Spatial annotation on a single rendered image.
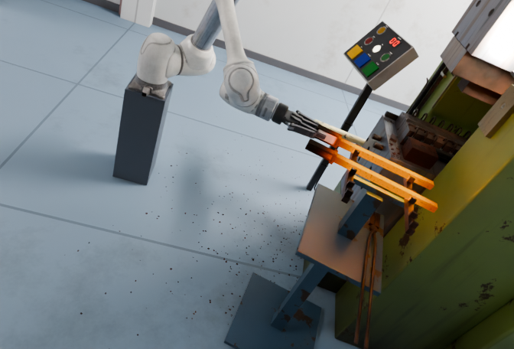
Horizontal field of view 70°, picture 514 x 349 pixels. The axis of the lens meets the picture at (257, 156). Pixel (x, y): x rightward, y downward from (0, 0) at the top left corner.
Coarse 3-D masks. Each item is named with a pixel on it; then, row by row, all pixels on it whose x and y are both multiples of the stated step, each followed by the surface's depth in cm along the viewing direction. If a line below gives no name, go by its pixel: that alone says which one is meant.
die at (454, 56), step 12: (456, 48) 146; (444, 60) 151; (456, 60) 141; (468, 60) 138; (480, 60) 137; (456, 72) 141; (468, 72) 140; (480, 72) 140; (492, 72) 139; (504, 72) 138; (480, 84) 142; (492, 84) 141; (504, 84) 140
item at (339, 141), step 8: (320, 128) 130; (336, 136) 130; (328, 144) 132; (336, 144) 130; (344, 144) 130; (352, 144) 131; (352, 152) 131; (360, 152) 130; (368, 152) 130; (368, 160) 131; (376, 160) 130; (384, 160) 130; (392, 168) 130; (400, 168) 129; (408, 176) 129; (416, 176) 129; (424, 184) 129; (432, 184) 128
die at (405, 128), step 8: (400, 120) 172; (416, 120) 169; (400, 128) 169; (408, 128) 160; (432, 128) 166; (440, 128) 175; (400, 136) 165; (416, 136) 159; (424, 136) 158; (432, 136) 161; (440, 136) 162; (456, 136) 171; (440, 144) 159; (448, 144) 160; (448, 152) 160; (456, 152) 160; (440, 160) 163
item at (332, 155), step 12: (312, 144) 121; (324, 156) 123; (336, 156) 120; (348, 168) 121; (360, 168) 120; (372, 180) 121; (384, 180) 120; (396, 192) 120; (408, 192) 119; (420, 204) 119; (432, 204) 118
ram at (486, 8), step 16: (480, 0) 142; (496, 0) 130; (512, 0) 121; (464, 16) 150; (480, 16) 136; (496, 16) 126; (512, 16) 123; (464, 32) 144; (480, 32) 132; (496, 32) 127; (512, 32) 126; (480, 48) 130; (496, 48) 129; (512, 48) 128; (496, 64) 132; (512, 64) 131
